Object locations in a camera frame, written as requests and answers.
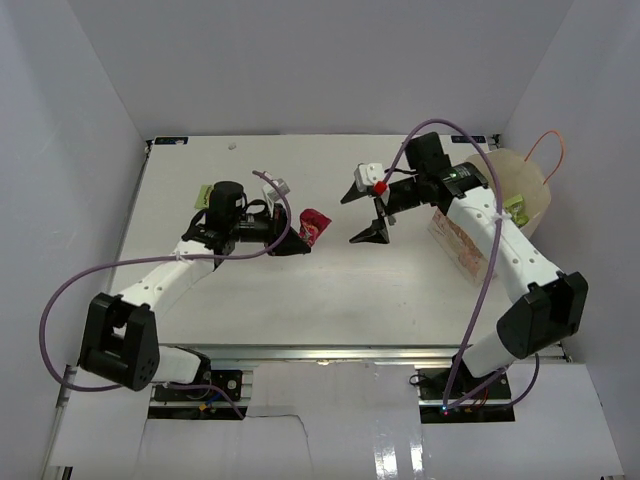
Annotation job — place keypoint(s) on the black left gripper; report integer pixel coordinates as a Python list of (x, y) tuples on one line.
[(275, 230)]

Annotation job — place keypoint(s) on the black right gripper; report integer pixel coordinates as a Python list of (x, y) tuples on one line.
[(378, 232)]

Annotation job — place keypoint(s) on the pink snack packet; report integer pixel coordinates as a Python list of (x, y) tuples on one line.
[(312, 224)]

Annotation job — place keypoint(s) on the green snack packet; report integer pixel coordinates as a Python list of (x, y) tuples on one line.
[(515, 206), (202, 200)]

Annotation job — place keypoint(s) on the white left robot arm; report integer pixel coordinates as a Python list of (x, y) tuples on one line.
[(120, 341)]

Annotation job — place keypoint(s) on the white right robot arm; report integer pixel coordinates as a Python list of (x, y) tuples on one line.
[(547, 303)]

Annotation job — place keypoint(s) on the blue label right corner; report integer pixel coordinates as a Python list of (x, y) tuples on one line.
[(462, 139)]

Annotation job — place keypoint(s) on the blue label corner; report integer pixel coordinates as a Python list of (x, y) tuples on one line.
[(462, 139), (168, 140)]

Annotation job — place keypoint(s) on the blue label left corner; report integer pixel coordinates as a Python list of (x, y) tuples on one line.
[(168, 140)]

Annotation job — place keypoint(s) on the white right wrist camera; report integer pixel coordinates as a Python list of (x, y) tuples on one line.
[(369, 180)]

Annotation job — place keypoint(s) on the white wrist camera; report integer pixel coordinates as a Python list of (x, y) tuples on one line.
[(272, 192), (369, 180)]

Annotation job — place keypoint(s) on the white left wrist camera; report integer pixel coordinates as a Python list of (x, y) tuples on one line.
[(272, 192)]

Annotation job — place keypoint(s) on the aluminium front rail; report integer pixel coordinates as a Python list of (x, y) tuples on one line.
[(324, 352)]

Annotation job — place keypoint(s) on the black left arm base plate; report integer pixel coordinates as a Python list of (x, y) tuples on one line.
[(217, 395)]

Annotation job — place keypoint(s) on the printed paper bag orange handles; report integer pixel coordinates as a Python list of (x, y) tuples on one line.
[(526, 197)]

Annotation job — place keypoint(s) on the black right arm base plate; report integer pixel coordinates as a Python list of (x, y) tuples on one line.
[(469, 402)]

